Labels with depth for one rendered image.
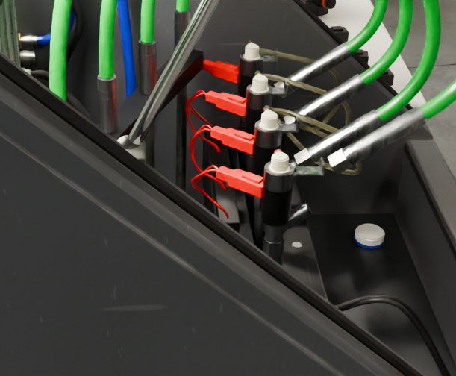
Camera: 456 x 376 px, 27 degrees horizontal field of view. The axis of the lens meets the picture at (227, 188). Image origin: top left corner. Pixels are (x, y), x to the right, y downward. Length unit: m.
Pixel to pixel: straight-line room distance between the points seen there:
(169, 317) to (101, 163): 0.10
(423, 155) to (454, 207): 0.12
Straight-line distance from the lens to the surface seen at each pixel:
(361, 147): 0.87
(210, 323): 0.51
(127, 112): 0.97
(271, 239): 0.91
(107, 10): 0.87
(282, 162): 0.86
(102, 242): 0.48
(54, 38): 0.80
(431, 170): 1.20
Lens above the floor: 1.57
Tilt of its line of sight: 33 degrees down
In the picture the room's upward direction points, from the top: 2 degrees clockwise
